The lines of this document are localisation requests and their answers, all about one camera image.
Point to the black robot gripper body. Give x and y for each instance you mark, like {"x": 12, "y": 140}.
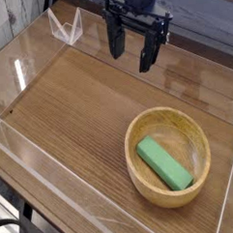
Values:
{"x": 140, "y": 16}

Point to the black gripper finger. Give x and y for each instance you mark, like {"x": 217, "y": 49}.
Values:
{"x": 148, "y": 54}
{"x": 115, "y": 35}

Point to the green rectangular block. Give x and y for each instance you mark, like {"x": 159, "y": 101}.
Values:
{"x": 168, "y": 168}

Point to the brown wooden bowl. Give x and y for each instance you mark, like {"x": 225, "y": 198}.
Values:
{"x": 183, "y": 139}

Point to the black table leg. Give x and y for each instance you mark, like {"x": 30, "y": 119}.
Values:
{"x": 27, "y": 211}

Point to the clear acrylic corner bracket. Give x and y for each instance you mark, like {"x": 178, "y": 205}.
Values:
{"x": 67, "y": 33}

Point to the clear acrylic tray wall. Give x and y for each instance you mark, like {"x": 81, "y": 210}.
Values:
{"x": 68, "y": 201}

